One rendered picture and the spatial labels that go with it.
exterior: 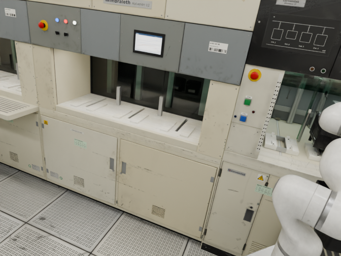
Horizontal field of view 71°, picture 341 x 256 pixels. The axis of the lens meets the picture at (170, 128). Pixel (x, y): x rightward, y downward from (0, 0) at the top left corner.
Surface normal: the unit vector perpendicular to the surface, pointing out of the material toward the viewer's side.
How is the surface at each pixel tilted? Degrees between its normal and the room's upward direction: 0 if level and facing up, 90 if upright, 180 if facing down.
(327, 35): 90
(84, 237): 0
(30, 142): 90
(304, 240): 31
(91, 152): 90
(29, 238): 0
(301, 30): 90
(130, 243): 0
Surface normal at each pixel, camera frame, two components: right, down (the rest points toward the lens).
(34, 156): -0.35, 0.34
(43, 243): 0.12, -0.91
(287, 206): -0.62, 0.29
